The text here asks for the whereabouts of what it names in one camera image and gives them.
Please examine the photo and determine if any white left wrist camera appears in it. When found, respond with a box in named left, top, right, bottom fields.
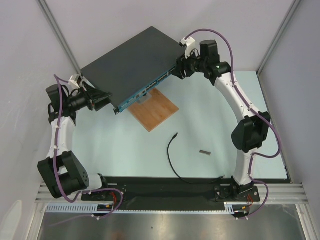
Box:
left=68, top=74, right=83, bottom=90

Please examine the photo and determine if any dark grey network switch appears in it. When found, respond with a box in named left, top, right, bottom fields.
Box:
left=81, top=26, right=185, bottom=114

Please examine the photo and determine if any spare silver SFP module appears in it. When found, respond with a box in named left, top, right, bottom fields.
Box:
left=199, top=150, right=211, bottom=156

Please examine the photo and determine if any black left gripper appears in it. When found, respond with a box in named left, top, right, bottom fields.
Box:
left=66, top=81, right=113, bottom=112

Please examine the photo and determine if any wooden base board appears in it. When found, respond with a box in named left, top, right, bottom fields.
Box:
left=127, top=88, right=179, bottom=132

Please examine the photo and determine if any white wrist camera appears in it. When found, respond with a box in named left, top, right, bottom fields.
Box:
left=68, top=74, right=83, bottom=90
left=179, top=36, right=196, bottom=59

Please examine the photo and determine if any aluminium frame post left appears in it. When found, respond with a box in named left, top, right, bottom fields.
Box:
left=36, top=0, right=81, bottom=75

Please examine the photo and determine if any black ethernet cable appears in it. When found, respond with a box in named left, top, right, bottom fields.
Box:
left=166, top=132, right=225, bottom=185

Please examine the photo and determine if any aluminium frame post right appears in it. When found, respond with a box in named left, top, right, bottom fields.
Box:
left=256, top=0, right=303, bottom=78

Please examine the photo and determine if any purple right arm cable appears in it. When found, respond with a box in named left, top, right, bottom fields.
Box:
left=186, top=29, right=283, bottom=220

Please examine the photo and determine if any aluminium front rail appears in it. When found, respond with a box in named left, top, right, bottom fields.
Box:
left=35, top=183, right=309, bottom=204

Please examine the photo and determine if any aluminium frame post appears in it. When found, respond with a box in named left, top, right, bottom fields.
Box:
left=256, top=0, right=303, bottom=78
left=36, top=0, right=81, bottom=75

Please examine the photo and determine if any white cable duct rail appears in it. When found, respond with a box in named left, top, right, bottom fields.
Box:
left=45, top=201, right=237, bottom=215

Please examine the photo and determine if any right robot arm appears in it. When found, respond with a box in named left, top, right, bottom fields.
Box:
left=172, top=37, right=271, bottom=201

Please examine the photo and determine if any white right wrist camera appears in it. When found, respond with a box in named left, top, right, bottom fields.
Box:
left=179, top=36, right=196, bottom=59

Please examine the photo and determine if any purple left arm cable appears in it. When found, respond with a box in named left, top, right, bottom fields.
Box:
left=53, top=73, right=125, bottom=221

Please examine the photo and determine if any metal switch stand bracket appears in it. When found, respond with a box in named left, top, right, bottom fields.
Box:
left=136, top=92, right=152, bottom=105

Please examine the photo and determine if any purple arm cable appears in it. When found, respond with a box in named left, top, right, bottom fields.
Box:
left=53, top=73, right=125, bottom=221
left=186, top=29, right=283, bottom=220

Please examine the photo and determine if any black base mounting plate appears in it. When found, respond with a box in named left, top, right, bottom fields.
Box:
left=81, top=176, right=260, bottom=212

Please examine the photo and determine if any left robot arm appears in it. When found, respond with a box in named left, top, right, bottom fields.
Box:
left=37, top=83, right=111, bottom=200

